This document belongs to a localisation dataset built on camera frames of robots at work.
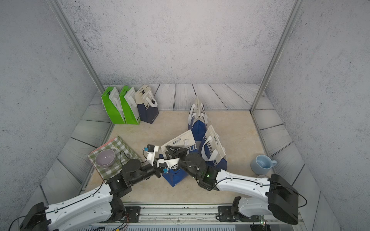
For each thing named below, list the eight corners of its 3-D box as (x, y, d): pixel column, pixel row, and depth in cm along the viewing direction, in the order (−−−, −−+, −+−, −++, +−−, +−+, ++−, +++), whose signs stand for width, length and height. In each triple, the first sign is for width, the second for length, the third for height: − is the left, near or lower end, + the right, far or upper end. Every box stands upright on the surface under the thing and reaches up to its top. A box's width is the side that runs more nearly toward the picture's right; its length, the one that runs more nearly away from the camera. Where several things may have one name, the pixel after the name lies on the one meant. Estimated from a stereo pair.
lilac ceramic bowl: (96, 169, 90) (91, 165, 86) (102, 154, 97) (98, 149, 93) (115, 169, 90) (111, 165, 86) (120, 154, 97) (117, 149, 93)
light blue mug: (252, 175, 88) (257, 170, 82) (248, 160, 94) (252, 154, 88) (274, 175, 88) (280, 170, 82) (268, 160, 94) (274, 154, 88)
